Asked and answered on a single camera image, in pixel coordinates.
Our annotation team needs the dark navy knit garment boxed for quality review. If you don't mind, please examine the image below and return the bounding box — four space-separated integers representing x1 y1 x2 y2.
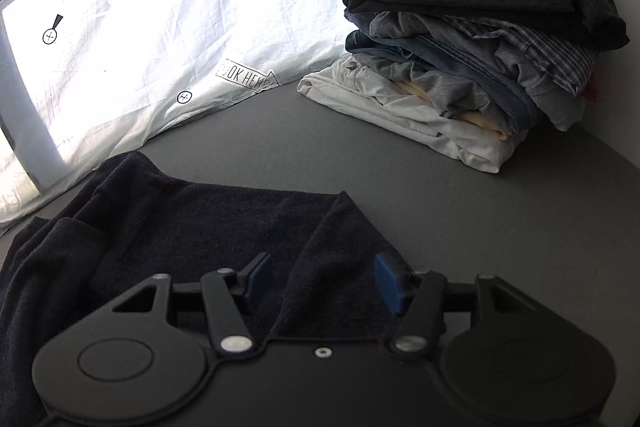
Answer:
0 151 417 427

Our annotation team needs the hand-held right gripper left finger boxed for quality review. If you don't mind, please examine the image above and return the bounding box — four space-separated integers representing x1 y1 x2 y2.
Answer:
108 252 274 356

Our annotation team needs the stack of folded clothes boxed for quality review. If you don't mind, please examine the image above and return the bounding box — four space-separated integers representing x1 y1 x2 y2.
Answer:
298 0 631 174

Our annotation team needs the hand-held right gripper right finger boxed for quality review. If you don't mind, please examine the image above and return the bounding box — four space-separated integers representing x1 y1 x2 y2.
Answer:
373 252 540 363

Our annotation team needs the white printed sheet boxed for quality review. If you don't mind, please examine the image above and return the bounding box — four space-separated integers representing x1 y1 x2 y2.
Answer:
0 0 402 229

